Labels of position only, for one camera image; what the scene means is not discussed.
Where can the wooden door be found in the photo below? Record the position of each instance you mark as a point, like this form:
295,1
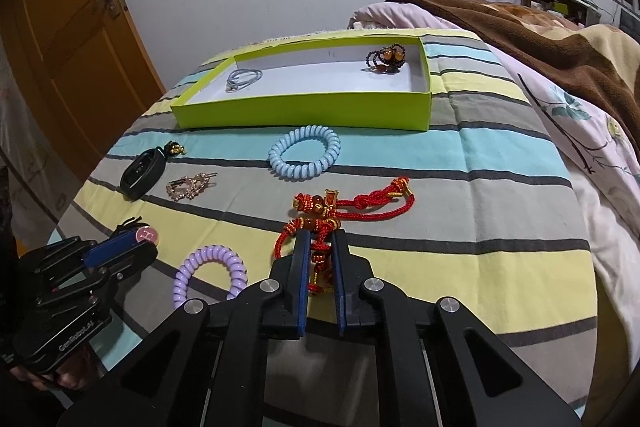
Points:
75,57

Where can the white pillow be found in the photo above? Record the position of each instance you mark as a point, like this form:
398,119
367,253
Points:
365,24

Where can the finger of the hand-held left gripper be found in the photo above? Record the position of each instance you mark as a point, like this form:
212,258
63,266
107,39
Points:
107,249
135,262

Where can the person's left hand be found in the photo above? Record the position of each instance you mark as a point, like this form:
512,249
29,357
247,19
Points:
75,369

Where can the rhinestone hair clip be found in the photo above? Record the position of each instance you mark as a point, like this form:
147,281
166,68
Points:
187,187

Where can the green cardboard box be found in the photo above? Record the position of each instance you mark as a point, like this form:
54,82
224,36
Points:
300,109

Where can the white fuzzy mat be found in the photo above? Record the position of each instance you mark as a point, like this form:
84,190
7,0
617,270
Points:
300,35

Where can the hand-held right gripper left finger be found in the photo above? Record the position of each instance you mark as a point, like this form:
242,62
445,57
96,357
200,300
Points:
301,297

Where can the pink floral quilt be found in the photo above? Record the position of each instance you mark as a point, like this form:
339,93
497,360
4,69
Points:
575,132

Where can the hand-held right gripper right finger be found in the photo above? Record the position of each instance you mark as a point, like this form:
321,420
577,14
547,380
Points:
340,297

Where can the black chair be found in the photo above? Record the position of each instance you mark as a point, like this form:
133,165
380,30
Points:
629,24

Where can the brown fleece blanket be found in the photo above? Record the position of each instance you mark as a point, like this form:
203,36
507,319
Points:
500,27

